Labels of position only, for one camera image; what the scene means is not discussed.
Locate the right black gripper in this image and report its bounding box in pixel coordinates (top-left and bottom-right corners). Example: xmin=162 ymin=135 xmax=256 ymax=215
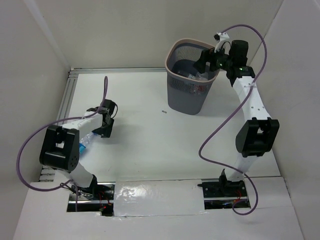
xmin=193 ymin=42 xmax=234 ymax=74

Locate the green white label bottle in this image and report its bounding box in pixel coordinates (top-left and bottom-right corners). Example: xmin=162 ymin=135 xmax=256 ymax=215
xmin=177 ymin=70 xmax=208 ymax=81

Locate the red label clear bottle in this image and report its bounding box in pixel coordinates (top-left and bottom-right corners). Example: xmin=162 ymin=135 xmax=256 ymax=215
xmin=191 ymin=84 xmax=208 ymax=96

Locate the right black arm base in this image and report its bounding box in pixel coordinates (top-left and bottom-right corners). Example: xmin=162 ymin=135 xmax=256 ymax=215
xmin=197 ymin=170 xmax=251 ymax=210

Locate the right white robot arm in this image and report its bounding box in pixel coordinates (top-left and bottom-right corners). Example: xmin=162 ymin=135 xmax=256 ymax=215
xmin=194 ymin=40 xmax=280 ymax=196

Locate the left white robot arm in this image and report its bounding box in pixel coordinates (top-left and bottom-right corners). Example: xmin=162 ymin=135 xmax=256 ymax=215
xmin=39 ymin=99 xmax=119 ymax=200

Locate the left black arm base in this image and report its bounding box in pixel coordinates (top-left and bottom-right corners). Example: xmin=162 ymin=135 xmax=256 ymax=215
xmin=66 ymin=182 xmax=115 ymax=217

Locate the grey mesh waste bin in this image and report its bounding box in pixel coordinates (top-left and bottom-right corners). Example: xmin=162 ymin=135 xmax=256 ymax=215
xmin=164 ymin=38 xmax=220 ymax=115

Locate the white taped cover sheet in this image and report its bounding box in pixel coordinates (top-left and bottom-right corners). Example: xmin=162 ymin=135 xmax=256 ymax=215
xmin=113 ymin=179 xmax=205 ymax=217

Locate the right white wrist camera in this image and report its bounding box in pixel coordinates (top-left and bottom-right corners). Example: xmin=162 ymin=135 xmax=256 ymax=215
xmin=213 ymin=32 xmax=230 ymax=53

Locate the aluminium frame rail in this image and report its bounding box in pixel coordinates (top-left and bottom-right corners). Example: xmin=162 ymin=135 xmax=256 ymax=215
xmin=38 ymin=66 xmax=247 ymax=181

